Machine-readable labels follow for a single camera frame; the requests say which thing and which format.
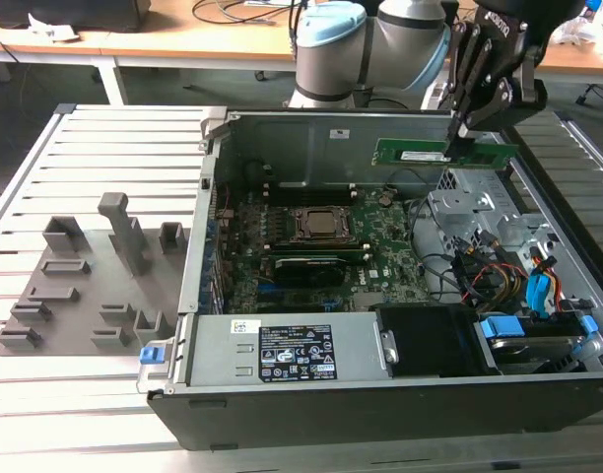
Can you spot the white power strip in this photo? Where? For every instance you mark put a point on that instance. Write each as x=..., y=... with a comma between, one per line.
x=434, y=96

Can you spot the white crumpled paper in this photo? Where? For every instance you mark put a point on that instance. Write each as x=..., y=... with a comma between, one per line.
x=50, y=29

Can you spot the black equipment box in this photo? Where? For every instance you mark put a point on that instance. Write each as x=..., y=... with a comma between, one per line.
x=85, y=15

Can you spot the black RAM slot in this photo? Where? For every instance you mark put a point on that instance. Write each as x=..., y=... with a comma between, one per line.
x=321, y=198

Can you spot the white plastic bags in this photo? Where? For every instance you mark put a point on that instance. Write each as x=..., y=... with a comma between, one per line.
x=602, y=29

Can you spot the black graphics card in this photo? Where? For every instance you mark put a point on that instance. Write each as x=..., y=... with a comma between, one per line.
x=306, y=273

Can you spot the black open PC case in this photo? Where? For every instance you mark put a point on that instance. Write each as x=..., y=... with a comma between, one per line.
x=331, y=419

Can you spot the silver coin battery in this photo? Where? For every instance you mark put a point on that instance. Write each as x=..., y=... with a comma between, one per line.
x=385, y=200

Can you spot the CPU socket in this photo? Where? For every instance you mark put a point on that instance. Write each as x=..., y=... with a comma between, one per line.
x=282, y=231

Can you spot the grey power supply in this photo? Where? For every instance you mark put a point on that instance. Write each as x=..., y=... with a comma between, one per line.
x=222, y=355

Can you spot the green motherboard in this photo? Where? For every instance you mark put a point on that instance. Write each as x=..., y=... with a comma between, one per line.
x=395, y=246

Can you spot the long wooden desk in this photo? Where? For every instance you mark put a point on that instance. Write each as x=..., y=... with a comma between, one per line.
x=134, y=44

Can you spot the hard disk in blue carrier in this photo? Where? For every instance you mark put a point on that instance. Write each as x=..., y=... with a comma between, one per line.
x=498, y=327

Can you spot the silver metal drive cage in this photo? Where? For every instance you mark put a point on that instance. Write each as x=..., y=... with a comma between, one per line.
x=459, y=202

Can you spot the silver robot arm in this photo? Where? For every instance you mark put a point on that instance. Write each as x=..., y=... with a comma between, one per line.
x=331, y=64

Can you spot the square CPU chip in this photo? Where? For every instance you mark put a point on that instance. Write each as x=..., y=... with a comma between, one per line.
x=322, y=222

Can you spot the black fan shroud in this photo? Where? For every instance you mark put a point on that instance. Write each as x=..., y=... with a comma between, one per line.
x=429, y=340

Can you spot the blue case latch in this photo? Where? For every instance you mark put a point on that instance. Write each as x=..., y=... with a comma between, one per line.
x=151, y=356

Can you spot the grey parts rack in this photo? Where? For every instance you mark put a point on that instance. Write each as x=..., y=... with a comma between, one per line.
x=104, y=290

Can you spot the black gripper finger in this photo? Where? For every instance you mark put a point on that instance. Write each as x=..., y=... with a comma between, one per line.
x=464, y=59
x=496, y=103

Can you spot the green RAM stick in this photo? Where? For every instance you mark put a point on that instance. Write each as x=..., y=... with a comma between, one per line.
x=410, y=154

